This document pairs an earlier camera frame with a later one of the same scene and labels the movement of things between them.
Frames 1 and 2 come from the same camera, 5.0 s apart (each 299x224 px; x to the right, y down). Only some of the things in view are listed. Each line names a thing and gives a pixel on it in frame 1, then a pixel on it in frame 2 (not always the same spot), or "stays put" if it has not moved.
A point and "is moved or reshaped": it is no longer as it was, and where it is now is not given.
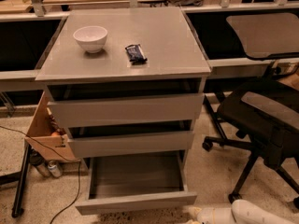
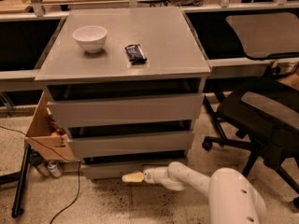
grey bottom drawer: [133, 182] is moved or reshaped
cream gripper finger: [193, 210] -> [136, 176]
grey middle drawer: [132, 144] stays put
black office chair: [263, 116] stays put
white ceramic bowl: [92, 37] stays put
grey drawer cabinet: [128, 86] stays put
